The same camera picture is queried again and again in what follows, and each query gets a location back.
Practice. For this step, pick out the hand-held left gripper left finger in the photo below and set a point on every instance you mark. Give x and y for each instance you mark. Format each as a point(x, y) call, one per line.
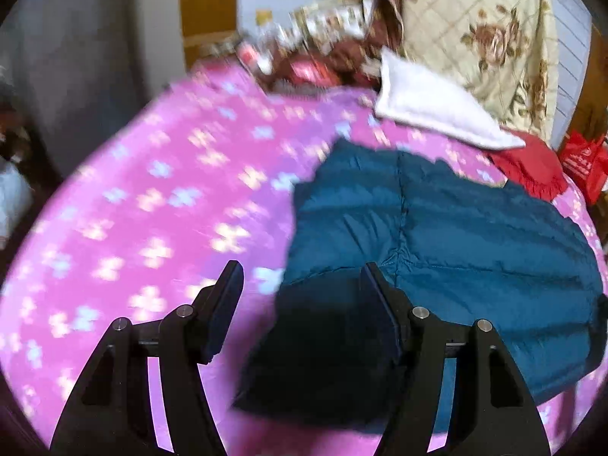
point(223, 313)

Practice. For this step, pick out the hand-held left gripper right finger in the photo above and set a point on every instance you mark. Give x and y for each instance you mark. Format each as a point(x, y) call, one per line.
point(382, 313)

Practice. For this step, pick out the teal down jacket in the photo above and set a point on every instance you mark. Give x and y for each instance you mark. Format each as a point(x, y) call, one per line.
point(475, 256)

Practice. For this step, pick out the pink floral bed sheet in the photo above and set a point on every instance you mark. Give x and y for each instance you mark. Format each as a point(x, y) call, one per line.
point(142, 199)

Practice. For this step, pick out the red cloth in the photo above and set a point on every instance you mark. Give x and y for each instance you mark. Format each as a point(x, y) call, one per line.
point(527, 161)

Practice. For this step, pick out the white pillow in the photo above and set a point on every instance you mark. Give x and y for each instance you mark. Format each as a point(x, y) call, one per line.
point(427, 104)

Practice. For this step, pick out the white plastic bag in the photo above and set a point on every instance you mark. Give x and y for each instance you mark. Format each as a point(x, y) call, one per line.
point(12, 194)

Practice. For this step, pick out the red printed packet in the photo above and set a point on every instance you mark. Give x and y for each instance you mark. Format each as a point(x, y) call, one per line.
point(311, 73)

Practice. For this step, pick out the red shopping bag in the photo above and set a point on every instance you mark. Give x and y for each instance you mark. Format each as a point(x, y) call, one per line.
point(586, 161)

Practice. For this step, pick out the brown floral quilt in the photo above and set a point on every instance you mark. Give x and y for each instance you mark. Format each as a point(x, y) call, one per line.
point(351, 57)

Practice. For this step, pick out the clear plastic bottle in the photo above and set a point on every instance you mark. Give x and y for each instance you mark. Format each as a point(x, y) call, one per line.
point(266, 33)

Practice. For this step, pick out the grey refrigerator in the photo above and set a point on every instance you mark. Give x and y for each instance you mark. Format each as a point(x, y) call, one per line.
point(85, 57)

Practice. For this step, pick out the cream rose print quilt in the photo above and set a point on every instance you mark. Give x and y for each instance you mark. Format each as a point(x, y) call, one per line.
point(475, 23)

